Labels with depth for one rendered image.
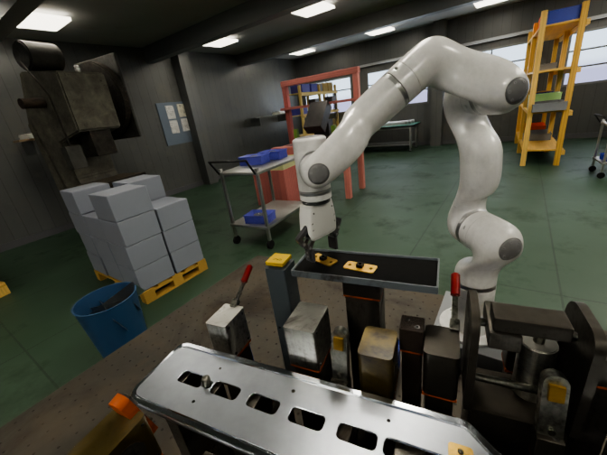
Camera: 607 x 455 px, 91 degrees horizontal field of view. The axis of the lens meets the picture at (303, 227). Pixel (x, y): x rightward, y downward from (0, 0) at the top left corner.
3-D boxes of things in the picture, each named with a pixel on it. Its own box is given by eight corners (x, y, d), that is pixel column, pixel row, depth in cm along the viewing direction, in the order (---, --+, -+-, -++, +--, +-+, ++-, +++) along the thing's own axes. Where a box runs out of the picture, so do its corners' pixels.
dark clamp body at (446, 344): (418, 468, 75) (421, 352, 60) (422, 424, 84) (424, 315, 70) (451, 480, 71) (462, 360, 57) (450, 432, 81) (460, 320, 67)
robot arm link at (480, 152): (471, 262, 86) (441, 238, 101) (511, 251, 87) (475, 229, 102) (470, 75, 66) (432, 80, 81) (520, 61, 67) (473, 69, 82)
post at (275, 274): (284, 376, 105) (262, 268, 89) (294, 359, 112) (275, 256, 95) (303, 381, 102) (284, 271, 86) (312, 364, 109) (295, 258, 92)
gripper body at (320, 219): (319, 190, 84) (323, 226, 88) (292, 199, 78) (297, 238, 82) (339, 192, 78) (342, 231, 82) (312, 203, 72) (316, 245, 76)
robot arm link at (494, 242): (480, 268, 102) (488, 203, 92) (523, 301, 85) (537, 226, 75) (446, 274, 101) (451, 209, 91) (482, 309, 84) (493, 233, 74)
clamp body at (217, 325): (232, 413, 95) (204, 322, 82) (253, 383, 105) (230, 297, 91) (251, 421, 92) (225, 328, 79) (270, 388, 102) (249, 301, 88)
